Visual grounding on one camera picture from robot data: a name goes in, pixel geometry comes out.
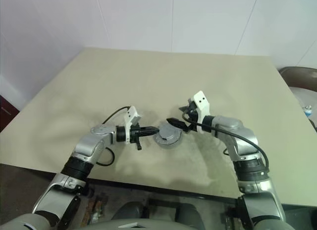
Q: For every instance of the dark rounded shape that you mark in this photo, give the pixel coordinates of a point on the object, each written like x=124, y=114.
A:
x=126, y=210
x=187, y=211

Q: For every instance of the clear bottle with blue label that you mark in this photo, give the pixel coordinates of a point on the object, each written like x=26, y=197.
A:
x=308, y=112

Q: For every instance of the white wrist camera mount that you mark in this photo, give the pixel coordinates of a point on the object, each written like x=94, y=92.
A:
x=201, y=101
x=131, y=113

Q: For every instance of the black table frame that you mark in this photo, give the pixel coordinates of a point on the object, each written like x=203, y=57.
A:
x=161, y=189

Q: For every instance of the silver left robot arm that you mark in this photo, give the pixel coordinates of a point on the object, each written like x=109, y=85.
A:
x=86, y=145

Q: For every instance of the motor stator with copper windings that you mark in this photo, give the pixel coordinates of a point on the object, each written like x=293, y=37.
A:
x=164, y=144

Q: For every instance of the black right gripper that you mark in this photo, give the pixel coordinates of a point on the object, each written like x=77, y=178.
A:
x=192, y=112

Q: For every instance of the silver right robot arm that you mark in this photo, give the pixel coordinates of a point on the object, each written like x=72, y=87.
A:
x=237, y=140

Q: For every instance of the rusty brown floor piece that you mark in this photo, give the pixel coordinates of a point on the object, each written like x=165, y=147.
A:
x=95, y=209

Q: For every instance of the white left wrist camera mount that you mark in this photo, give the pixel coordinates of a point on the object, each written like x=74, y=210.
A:
x=131, y=113

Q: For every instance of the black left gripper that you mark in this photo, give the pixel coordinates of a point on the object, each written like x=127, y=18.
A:
x=135, y=134

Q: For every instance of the grey robot torso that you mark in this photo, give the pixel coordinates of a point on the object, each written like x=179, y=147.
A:
x=161, y=223

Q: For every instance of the dark red cabinet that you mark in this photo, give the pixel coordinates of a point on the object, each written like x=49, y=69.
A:
x=7, y=111

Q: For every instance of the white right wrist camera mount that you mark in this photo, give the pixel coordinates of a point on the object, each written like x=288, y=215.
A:
x=201, y=101

